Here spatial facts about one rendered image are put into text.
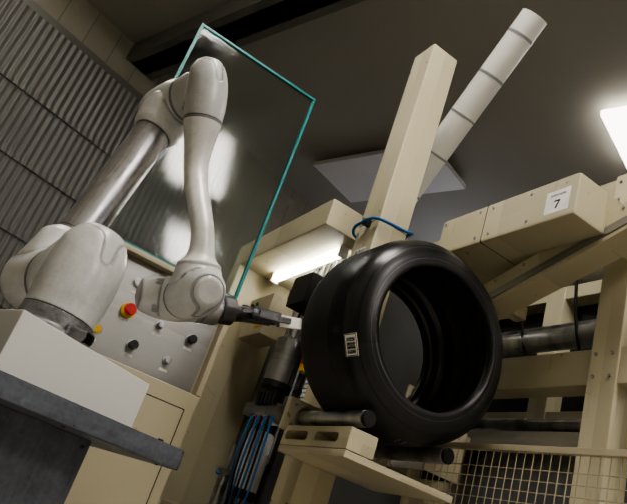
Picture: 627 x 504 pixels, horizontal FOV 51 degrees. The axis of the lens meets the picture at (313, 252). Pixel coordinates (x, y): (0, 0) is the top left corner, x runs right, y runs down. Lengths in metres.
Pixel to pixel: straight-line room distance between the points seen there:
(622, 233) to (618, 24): 2.31
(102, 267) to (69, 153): 3.70
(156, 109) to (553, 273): 1.30
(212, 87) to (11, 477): 1.02
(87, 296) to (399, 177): 1.38
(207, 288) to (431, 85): 1.56
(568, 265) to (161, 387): 1.36
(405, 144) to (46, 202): 3.07
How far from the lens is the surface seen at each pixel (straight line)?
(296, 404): 2.04
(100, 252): 1.46
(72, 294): 1.42
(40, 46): 5.21
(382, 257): 1.87
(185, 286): 1.45
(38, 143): 5.02
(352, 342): 1.75
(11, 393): 1.18
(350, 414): 1.80
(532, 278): 2.24
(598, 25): 4.28
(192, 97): 1.77
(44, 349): 1.31
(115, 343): 2.29
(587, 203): 2.11
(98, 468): 2.23
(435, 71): 2.78
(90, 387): 1.36
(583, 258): 2.18
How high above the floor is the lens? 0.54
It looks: 24 degrees up
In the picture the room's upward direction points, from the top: 20 degrees clockwise
